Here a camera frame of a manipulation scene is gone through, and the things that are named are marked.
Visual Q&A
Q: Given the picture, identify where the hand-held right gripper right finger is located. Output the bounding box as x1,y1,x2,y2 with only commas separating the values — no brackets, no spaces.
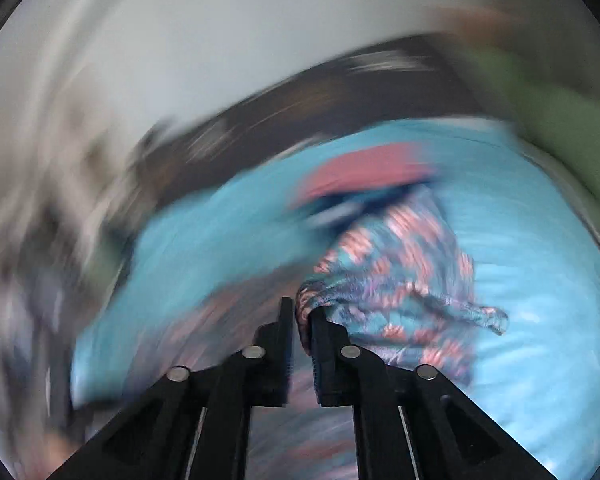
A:
310,307,557,480

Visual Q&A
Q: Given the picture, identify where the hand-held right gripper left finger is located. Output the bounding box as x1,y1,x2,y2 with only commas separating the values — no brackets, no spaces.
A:
45,297,294,480

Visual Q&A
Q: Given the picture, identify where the floral print garment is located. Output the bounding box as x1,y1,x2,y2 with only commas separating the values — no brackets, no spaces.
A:
140,185,509,480

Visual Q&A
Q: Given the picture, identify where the light blue blanket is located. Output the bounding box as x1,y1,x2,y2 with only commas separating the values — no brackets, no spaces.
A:
72,120,600,480

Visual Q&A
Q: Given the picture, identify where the dark deer print sheet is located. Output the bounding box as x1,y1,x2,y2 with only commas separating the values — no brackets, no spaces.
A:
130,34,481,211

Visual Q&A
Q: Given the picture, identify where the green cloth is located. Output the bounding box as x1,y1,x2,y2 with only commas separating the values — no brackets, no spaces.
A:
450,7,600,221

